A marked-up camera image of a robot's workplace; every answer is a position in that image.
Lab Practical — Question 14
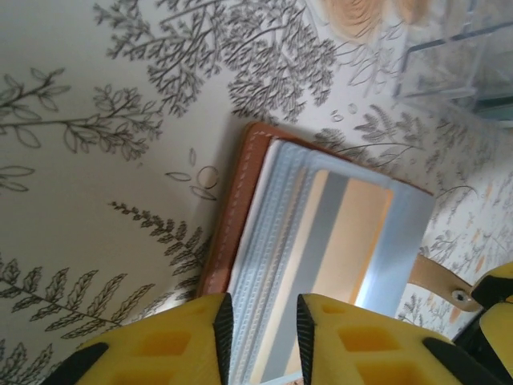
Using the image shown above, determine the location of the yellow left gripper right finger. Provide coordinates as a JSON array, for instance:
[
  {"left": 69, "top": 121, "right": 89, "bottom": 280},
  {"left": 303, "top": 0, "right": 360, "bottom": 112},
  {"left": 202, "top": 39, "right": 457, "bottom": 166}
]
[{"left": 296, "top": 294, "right": 499, "bottom": 385}]

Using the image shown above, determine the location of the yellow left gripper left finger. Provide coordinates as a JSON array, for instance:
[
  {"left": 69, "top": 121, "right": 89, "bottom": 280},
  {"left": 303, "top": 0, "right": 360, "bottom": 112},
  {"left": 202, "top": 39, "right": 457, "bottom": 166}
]
[{"left": 43, "top": 292, "right": 236, "bottom": 385}]

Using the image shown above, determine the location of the small tan block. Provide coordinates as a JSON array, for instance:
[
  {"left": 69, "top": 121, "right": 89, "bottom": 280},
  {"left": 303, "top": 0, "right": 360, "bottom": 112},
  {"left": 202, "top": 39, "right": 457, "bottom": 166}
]
[{"left": 280, "top": 168, "right": 396, "bottom": 380}]

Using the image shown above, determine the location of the brown framed tray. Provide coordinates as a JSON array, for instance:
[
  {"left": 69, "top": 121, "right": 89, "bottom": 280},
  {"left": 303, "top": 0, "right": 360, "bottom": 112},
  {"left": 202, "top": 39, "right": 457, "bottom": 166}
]
[{"left": 198, "top": 122, "right": 483, "bottom": 385}]

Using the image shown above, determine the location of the floral patterned tablecloth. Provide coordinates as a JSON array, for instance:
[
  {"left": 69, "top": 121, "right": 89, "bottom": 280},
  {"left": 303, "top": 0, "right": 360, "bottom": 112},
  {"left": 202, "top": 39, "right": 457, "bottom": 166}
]
[{"left": 0, "top": 0, "right": 513, "bottom": 385}]

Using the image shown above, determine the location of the clear acrylic organizer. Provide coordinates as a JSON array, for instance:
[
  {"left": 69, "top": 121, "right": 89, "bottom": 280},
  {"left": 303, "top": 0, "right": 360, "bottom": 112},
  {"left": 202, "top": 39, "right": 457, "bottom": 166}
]
[{"left": 392, "top": 0, "right": 513, "bottom": 129}]

